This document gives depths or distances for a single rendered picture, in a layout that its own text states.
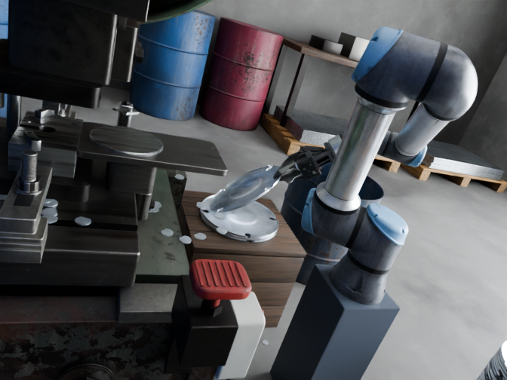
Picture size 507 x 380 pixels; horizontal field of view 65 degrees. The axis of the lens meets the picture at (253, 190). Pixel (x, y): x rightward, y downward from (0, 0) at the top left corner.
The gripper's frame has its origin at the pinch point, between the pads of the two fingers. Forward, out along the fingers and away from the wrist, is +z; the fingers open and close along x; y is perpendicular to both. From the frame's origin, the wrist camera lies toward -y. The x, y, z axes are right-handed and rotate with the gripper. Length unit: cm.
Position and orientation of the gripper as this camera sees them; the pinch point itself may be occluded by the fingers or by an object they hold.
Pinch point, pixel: (277, 176)
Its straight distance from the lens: 136.5
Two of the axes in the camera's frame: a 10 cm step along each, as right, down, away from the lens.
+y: -0.1, 4.2, -9.1
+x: 4.9, 7.9, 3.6
